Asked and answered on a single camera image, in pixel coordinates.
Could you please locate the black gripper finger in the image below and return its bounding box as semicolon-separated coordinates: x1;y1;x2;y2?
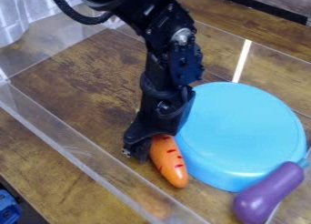
122;138;153;164

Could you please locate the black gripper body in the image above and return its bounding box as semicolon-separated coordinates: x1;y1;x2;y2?
125;53;195;147

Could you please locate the orange toy carrot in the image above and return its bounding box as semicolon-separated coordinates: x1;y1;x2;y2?
150;135;189;188

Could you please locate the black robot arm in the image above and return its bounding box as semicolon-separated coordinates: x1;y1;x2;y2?
83;0;205;163

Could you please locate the blue round tray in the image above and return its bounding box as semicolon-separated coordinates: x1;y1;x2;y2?
175;82;308;192

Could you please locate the purple toy eggplant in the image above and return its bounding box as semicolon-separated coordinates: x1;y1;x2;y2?
234;158;310;224

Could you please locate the blue object at corner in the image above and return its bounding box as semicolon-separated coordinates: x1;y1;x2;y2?
0;189;22;224

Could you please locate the white curtain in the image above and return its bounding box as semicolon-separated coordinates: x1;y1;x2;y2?
0;0;127;49

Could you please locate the black corrugated cable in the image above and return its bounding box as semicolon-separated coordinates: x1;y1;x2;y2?
47;0;115;25

